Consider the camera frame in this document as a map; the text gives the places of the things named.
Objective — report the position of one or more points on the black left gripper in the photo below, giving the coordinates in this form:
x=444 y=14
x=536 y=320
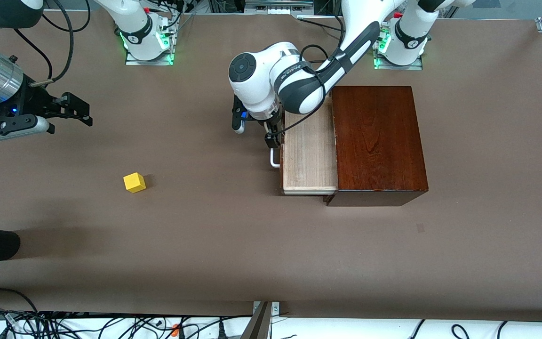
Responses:
x=272 y=128

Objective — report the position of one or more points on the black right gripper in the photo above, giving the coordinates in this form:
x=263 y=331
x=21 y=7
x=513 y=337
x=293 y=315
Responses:
x=32 y=100

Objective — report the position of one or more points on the yellow block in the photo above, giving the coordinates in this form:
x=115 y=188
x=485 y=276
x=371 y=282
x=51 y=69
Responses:
x=134 y=182

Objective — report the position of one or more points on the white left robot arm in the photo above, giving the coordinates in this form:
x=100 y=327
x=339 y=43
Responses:
x=261 y=80

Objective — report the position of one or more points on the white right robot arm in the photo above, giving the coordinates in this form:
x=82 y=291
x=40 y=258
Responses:
x=134 y=23

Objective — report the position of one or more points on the dark brown wooden cabinet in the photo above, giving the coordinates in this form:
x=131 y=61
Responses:
x=379 y=141

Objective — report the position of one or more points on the orange connector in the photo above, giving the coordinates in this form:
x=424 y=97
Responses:
x=175 y=329

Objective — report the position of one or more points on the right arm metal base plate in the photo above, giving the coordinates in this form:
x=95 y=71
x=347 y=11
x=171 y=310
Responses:
x=148 y=62

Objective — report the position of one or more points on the silver aluminium rail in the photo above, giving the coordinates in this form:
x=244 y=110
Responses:
x=299 y=4

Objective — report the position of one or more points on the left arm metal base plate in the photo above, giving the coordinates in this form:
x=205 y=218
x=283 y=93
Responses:
x=417 y=67

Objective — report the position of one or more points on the silver metal bracket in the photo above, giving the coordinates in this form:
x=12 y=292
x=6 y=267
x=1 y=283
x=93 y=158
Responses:
x=275 y=308

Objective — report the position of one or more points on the dark grey metal post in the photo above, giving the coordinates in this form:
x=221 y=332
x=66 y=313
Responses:
x=259 y=325

